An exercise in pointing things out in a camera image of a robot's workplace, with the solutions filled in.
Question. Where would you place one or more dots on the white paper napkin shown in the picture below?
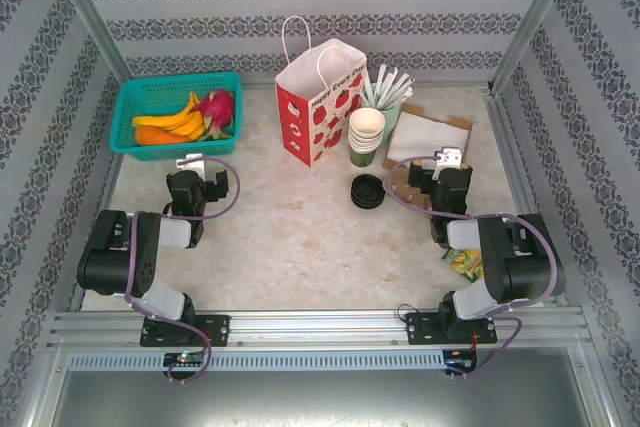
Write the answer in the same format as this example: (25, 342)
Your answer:
(425, 134)

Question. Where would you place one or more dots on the brown cardboard napkin tray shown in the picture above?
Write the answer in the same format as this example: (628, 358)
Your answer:
(462, 123)

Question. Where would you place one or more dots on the strawberry print paper bag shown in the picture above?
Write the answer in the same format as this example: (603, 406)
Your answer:
(325, 122)

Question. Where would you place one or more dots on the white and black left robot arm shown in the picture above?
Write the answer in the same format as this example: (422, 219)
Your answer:
(110, 257)

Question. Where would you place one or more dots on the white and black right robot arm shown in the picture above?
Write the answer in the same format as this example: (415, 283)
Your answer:
(525, 267)

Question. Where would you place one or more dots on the green straw holder cup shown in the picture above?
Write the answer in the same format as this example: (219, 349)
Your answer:
(392, 119)

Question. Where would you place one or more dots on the yellow banana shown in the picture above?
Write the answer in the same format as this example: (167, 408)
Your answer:
(192, 126)
(165, 119)

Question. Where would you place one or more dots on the orange oblong fruit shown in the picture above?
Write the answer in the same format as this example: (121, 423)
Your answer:
(157, 137)

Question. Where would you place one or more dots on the yellow green candy packet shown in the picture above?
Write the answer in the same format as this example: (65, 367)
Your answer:
(462, 264)

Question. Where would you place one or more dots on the pink dragon fruit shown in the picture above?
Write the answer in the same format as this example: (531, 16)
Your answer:
(217, 107)

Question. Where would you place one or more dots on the white wrapped straw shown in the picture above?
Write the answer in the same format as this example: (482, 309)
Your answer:
(391, 84)
(407, 96)
(400, 87)
(410, 83)
(382, 82)

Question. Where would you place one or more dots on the bunch of wrapped white straws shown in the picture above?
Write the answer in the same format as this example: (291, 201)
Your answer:
(370, 96)

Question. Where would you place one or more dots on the teal plastic basket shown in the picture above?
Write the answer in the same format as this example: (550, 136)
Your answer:
(150, 92)

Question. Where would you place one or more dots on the grey sheet metal panel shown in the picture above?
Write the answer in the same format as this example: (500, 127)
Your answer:
(320, 397)

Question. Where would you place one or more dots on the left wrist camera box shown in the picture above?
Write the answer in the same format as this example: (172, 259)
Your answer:
(195, 164)

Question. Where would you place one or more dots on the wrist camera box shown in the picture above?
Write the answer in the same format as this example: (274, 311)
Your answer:
(450, 157)
(195, 164)

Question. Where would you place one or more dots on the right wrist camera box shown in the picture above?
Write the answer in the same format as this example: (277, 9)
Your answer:
(450, 157)

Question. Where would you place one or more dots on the aluminium side rail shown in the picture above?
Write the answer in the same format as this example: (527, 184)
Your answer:
(506, 147)
(107, 187)

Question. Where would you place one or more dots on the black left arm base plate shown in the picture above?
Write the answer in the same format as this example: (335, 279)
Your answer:
(215, 329)

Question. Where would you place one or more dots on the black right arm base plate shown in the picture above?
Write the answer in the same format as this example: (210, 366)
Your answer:
(420, 329)

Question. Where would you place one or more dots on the aluminium mounting rail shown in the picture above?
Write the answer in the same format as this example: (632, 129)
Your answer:
(315, 327)

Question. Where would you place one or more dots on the aluminium frame post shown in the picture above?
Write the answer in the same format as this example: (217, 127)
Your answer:
(535, 17)
(85, 12)

